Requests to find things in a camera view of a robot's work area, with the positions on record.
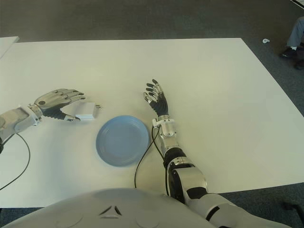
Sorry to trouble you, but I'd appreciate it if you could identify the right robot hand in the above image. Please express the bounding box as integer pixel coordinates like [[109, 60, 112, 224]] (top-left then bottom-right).
[[142, 78, 170, 117]]

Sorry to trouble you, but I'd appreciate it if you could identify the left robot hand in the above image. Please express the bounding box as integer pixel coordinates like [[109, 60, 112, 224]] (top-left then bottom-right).
[[33, 88, 86, 122]]

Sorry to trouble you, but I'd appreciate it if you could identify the white charger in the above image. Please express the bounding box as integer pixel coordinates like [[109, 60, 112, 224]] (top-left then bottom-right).
[[75, 102, 103, 121]]

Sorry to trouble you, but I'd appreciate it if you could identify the blue plate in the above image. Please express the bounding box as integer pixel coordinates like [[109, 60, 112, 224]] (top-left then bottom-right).
[[95, 115, 150, 168]]

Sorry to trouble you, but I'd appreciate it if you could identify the white side table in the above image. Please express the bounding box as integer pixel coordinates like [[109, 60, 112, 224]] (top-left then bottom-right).
[[0, 36, 19, 60]]

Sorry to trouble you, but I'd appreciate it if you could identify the silver robot torso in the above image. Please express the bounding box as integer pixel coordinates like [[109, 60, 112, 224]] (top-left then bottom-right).
[[2, 187, 235, 228]]

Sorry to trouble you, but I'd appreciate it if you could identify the dark shoe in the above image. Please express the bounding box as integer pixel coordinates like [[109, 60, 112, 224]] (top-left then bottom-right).
[[281, 47, 299, 59]]

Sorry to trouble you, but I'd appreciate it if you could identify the person's trouser leg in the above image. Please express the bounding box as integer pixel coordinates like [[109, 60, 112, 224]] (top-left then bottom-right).
[[286, 17, 304, 48]]

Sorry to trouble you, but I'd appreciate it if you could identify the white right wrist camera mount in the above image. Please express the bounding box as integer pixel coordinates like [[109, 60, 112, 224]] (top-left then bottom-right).
[[152, 118, 176, 128]]

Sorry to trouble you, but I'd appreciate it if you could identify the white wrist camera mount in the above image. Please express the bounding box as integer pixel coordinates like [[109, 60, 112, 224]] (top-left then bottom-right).
[[152, 118, 176, 128], [27, 104, 43, 126]]

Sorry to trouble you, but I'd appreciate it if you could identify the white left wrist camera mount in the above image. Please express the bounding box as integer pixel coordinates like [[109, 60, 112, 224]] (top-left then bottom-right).
[[27, 104, 43, 126]]

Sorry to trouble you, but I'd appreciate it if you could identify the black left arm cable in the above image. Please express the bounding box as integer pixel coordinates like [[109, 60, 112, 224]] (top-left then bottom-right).
[[0, 133, 31, 190]]

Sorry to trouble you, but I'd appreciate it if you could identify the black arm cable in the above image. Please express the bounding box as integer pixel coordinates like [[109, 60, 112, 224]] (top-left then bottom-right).
[[0, 133, 31, 190], [134, 125, 171, 197]]

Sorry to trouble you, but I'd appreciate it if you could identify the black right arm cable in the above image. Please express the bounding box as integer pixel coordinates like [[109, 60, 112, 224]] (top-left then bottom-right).
[[134, 125, 171, 197]]

